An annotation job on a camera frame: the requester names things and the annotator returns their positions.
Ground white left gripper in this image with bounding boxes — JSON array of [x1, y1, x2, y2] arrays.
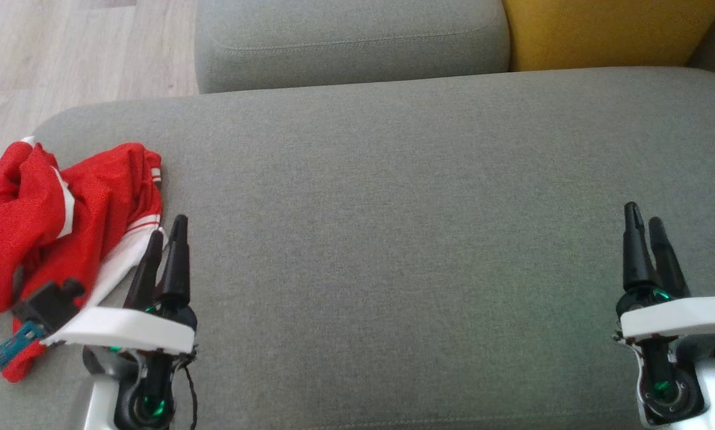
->
[[41, 215, 198, 354]]

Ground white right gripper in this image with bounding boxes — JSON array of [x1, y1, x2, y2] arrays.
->
[[616, 202, 715, 342]]

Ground red jersey white sleeves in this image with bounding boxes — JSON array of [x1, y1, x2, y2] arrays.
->
[[0, 142, 168, 383]]

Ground grey sofa seat cushion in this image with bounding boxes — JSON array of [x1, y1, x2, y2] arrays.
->
[[0, 67, 715, 430]]

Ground yellow sofa cushion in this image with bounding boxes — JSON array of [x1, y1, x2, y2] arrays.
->
[[502, 0, 715, 72]]

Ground grey sofa back cushion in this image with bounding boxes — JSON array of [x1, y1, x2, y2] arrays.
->
[[195, 0, 511, 94]]

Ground black cable teal plug left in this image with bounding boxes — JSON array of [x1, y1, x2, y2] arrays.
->
[[0, 321, 40, 430]]

